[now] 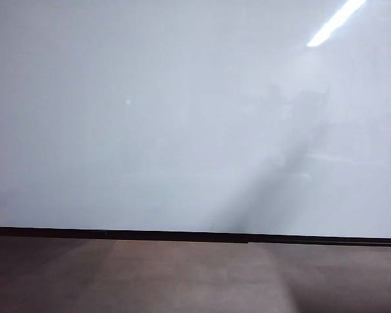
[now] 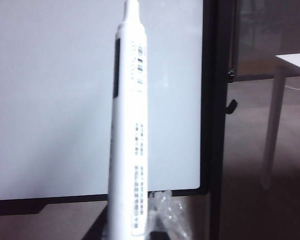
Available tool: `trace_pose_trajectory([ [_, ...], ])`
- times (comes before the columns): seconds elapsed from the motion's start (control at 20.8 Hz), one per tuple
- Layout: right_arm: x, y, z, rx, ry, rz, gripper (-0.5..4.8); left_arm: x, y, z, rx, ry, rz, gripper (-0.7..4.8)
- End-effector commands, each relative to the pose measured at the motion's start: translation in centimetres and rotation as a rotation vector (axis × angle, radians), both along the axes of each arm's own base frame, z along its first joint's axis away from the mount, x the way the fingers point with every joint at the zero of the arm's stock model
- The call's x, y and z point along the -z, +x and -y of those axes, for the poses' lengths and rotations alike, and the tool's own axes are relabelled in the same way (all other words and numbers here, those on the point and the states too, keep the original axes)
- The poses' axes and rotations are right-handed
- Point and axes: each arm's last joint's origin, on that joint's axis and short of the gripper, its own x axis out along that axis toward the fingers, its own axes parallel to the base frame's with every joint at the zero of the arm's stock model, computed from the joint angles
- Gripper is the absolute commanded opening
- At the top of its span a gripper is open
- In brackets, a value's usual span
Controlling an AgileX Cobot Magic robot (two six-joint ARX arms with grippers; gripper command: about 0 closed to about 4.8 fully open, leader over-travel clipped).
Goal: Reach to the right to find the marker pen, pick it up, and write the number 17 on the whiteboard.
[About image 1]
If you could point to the white whiteboard with black frame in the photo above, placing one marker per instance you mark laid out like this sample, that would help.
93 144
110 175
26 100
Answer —
182 130

